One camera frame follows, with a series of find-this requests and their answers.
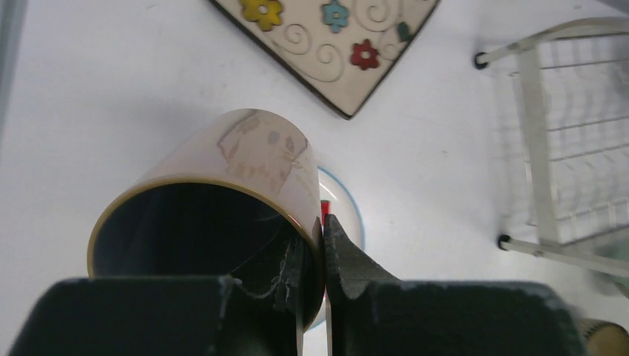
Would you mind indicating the dark patterned cream bowl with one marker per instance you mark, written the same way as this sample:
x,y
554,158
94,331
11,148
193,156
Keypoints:
x,y
604,338

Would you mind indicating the steel two-tier dish rack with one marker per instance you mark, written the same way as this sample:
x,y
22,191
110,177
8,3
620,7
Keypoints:
x,y
558,102

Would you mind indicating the watermelon pattern round plate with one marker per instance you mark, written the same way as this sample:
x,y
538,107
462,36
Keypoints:
x,y
338,200

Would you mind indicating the square floral plate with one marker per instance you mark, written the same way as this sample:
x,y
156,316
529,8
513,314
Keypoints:
x,y
340,50

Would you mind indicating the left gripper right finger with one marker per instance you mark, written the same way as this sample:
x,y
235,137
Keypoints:
x,y
369,311

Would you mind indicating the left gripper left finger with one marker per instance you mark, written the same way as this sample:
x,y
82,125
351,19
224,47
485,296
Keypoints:
x,y
259,311

